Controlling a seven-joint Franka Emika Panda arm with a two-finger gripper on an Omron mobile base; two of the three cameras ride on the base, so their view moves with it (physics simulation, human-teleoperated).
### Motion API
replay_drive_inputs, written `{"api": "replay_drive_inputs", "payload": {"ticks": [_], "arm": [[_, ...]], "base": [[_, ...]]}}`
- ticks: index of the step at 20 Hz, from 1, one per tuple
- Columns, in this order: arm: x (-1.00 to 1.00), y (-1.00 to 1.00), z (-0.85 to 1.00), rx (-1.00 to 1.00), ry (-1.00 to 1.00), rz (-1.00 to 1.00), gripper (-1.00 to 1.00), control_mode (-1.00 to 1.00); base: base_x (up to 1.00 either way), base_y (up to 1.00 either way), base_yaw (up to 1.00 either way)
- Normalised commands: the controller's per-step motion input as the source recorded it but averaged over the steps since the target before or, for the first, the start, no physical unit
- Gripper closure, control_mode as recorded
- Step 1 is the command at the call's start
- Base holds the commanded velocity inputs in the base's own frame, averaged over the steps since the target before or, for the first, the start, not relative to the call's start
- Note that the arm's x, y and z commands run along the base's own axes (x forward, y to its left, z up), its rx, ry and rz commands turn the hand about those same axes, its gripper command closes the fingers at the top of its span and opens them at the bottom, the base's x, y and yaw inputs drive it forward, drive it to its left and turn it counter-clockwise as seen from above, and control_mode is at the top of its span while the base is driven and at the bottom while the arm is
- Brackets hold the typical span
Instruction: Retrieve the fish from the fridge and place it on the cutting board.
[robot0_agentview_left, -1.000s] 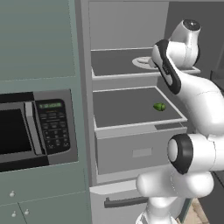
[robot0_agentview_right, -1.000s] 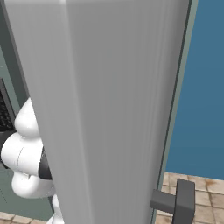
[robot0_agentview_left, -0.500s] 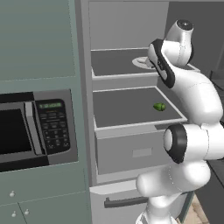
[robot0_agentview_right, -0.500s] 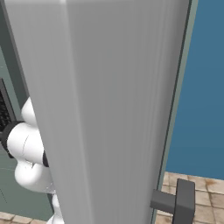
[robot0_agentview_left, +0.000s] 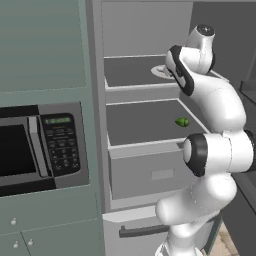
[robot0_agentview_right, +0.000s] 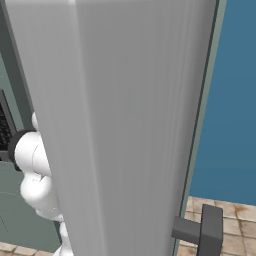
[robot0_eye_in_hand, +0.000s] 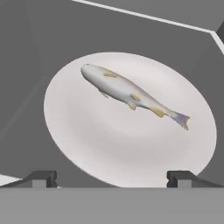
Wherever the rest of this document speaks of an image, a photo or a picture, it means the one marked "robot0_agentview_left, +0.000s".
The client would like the black microwave door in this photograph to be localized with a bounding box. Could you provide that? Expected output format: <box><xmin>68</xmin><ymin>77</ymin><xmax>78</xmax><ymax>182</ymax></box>
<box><xmin>0</xmin><ymin>115</ymin><xmax>44</xmax><ymax>188</ymax></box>

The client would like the grey microwave oven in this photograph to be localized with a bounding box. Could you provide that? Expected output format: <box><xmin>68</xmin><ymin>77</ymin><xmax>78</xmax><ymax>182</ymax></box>
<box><xmin>0</xmin><ymin>101</ymin><xmax>91</xmax><ymax>198</ymax></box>

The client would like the grey fridge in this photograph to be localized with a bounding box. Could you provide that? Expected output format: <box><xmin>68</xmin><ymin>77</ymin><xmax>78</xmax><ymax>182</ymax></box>
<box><xmin>85</xmin><ymin>0</ymin><xmax>234</xmax><ymax>256</ymax></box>

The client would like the grey microwave door handle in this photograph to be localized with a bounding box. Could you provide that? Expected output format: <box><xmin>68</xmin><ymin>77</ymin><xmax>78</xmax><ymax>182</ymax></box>
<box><xmin>27</xmin><ymin>115</ymin><xmax>51</xmax><ymax>179</ymax></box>

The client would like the white plate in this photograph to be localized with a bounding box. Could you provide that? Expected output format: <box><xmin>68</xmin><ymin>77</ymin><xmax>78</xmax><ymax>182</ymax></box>
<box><xmin>150</xmin><ymin>63</ymin><xmax>175</xmax><ymax>80</ymax></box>

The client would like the teal drawer front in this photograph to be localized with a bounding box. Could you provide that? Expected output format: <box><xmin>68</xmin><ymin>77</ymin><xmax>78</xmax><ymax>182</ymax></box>
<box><xmin>0</xmin><ymin>190</ymin><xmax>102</xmax><ymax>236</ymax></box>

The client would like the grey fridge crisper drawer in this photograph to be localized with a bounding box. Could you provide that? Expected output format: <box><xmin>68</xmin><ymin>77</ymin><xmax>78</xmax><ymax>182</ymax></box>
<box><xmin>107</xmin><ymin>139</ymin><xmax>202</xmax><ymax>202</ymax></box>

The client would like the black freezer drawer handle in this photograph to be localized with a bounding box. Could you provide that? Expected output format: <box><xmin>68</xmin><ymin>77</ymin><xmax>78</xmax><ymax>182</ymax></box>
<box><xmin>118</xmin><ymin>223</ymin><xmax>171</xmax><ymax>239</ymax></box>

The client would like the grey freezer drawer front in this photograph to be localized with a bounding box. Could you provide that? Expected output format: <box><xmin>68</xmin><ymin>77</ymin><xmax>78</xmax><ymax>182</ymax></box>
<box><xmin>101</xmin><ymin>204</ymin><xmax>223</xmax><ymax>256</ymax></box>

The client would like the green vegetable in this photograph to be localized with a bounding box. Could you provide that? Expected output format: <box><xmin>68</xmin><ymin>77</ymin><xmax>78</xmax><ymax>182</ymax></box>
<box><xmin>175</xmin><ymin>116</ymin><xmax>190</xmax><ymax>128</ymax></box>

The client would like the grey fridge shelf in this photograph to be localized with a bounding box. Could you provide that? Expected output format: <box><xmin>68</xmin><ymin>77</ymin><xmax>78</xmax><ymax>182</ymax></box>
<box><xmin>105</xmin><ymin>98</ymin><xmax>210</xmax><ymax>148</ymax></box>
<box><xmin>103</xmin><ymin>54</ymin><xmax>231</xmax><ymax>94</ymax></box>

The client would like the teal cupboard door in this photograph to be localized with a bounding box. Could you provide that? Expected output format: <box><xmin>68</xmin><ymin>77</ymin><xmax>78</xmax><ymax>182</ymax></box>
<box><xmin>20</xmin><ymin>218</ymin><xmax>106</xmax><ymax>256</ymax></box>
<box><xmin>0</xmin><ymin>231</ymin><xmax>25</xmax><ymax>256</ymax></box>
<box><xmin>0</xmin><ymin>0</ymin><xmax>89</xmax><ymax>94</ymax></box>

